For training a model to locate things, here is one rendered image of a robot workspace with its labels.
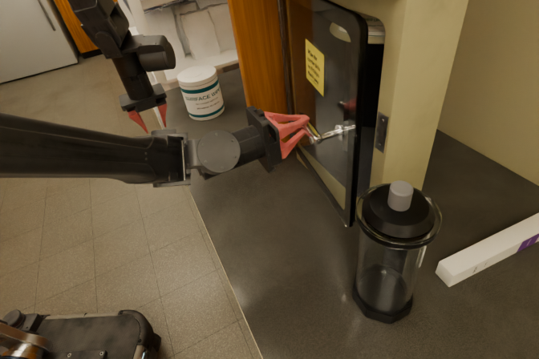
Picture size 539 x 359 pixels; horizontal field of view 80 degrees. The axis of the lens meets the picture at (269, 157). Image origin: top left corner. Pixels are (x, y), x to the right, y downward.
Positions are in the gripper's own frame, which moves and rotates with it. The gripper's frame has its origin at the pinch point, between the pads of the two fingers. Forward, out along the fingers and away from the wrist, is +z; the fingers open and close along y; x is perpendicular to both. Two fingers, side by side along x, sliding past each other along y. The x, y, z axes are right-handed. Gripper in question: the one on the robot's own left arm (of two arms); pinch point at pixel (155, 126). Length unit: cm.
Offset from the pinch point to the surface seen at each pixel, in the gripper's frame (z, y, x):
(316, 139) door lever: -10.0, 22.4, -40.0
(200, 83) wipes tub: 2.4, 17.5, 21.5
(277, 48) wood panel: -13.3, 32.0, -8.5
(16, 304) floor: 108, -101, 68
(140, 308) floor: 109, -41, 31
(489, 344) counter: 17, 34, -69
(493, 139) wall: 14, 75, -39
